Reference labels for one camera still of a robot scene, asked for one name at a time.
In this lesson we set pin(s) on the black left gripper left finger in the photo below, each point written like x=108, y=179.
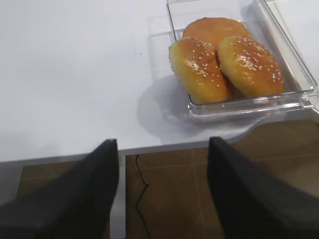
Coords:
x=75, y=205

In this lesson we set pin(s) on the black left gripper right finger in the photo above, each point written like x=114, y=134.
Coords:
x=252, y=204

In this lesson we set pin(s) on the white table leg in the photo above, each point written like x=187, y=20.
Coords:
x=118, y=211

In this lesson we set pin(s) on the right sesame bun top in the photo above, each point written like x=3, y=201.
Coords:
x=250, y=66

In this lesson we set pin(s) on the sesame bun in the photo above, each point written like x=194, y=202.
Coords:
x=250, y=66
x=196, y=66

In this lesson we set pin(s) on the left sesame bun top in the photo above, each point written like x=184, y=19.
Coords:
x=196, y=66

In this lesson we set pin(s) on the plain bun bottom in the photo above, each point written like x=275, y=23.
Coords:
x=215, y=29

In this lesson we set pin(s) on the clear plastic container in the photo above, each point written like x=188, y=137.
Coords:
x=264, y=20

